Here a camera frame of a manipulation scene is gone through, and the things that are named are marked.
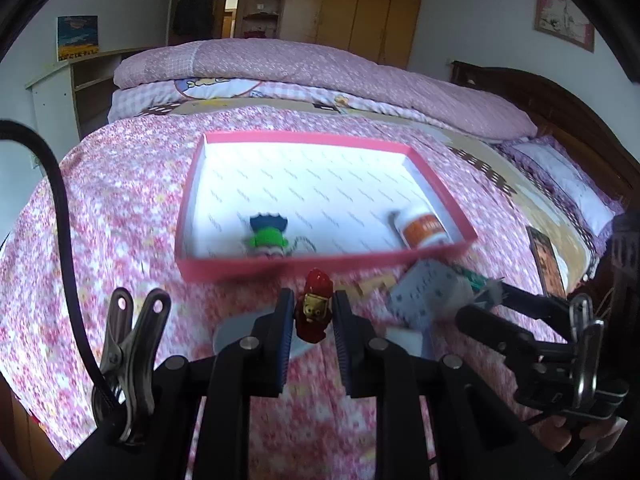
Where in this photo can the framed wall picture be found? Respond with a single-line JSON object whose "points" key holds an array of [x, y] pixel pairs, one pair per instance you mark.
{"points": [[565, 12]]}

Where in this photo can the white pillow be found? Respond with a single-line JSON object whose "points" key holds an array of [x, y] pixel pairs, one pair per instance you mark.
{"points": [[565, 175]]}

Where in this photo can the white shelf unit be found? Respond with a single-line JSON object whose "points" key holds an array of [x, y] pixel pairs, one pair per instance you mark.
{"points": [[50, 90]]}

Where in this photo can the wooden wardrobe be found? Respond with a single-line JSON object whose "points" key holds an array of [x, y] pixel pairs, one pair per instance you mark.
{"points": [[350, 5]]}

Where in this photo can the metal spring clip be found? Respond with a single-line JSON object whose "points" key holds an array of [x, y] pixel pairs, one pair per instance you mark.
{"points": [[582, 360], [127, 355]]}

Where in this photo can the white pill bottle orange label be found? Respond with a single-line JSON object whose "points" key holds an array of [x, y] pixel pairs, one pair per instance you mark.
{"points": [[422, 230]]}

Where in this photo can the blue and yellow poster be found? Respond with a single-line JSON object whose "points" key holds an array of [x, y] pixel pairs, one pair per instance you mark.
{"points": [[77, 37]]}

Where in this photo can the open corner shelf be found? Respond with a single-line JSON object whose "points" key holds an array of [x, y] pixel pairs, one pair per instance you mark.
{"points": [[260, 10]]}

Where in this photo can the pink floral bedspread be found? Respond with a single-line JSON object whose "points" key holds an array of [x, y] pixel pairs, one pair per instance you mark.
{"points": [[125, 210]]}

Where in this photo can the pink cardboard box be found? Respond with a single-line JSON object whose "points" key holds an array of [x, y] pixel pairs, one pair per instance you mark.
{"points": [[300, 175]]}

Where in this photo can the folded pink quilt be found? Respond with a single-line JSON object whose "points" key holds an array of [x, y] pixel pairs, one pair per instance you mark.
{"points": [[325, 70]]}

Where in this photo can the grey round disc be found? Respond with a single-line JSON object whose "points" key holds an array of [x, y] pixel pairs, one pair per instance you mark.
{"points": [[235, 332]]}

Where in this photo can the cartoon printed bed sheet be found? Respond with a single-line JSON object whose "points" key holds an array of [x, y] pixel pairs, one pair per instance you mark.
{"points": [[540, 220]]}

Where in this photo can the smartphone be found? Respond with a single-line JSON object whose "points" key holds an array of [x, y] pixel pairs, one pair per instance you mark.
{"points": [[545, 260]]}

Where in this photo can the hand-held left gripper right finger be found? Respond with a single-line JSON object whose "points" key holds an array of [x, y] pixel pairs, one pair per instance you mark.
{"points": [[344, 335]]}

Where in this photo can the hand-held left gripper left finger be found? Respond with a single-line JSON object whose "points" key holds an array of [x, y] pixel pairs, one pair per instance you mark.
{"points": [[286, 332]]}

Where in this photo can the dark hanging coat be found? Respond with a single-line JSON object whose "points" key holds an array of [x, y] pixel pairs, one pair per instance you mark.
{"points": [[192, 5]]}

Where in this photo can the grey dotted pack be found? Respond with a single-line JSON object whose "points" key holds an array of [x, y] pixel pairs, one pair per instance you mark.
{"points": [[425, 295]]}

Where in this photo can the person's right hand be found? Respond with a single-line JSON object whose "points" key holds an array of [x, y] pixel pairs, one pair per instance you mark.
{"points": [[562, 435]]}

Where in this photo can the dark wooden headboard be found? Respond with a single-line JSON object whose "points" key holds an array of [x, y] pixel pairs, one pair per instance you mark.
{"points": [[575, 110]]}

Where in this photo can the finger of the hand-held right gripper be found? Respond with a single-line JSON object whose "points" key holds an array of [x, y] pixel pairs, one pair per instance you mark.
{"points": [[535, 307], [495, 332]]}

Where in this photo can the red figurine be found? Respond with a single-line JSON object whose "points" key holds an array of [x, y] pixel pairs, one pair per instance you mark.
{"points": [[312, 305]]}

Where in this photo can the green lighter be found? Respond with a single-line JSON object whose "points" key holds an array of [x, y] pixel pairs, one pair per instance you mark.
{"points": [[472, 280]]}

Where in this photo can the small wooden block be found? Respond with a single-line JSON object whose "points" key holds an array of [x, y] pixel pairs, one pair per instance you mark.
{"points": [[372, 286]]}

